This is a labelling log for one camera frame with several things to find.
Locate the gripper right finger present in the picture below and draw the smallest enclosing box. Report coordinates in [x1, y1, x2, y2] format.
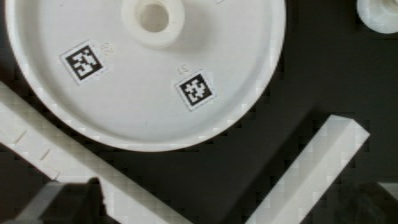
[340, 182, 398, 224]

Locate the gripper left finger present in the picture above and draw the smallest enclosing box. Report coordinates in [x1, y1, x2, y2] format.
[11, 178, 113, 224]

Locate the white round table top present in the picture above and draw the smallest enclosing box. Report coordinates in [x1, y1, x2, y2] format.
[6, 0, 287, 152]

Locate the white cylindrical table leg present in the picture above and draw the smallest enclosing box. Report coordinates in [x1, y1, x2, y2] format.
[358, 0, 398, 34]

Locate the white front fence bar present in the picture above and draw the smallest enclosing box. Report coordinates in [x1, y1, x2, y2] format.
[0, 82, 193, 224]

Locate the white fence bar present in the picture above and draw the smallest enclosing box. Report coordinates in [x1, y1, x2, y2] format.
[0, 82, 193, 224]
[246, 115, 370, 224]

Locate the white right fence bar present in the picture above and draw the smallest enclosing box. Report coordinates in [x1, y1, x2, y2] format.
[246, 115, 370, 224]

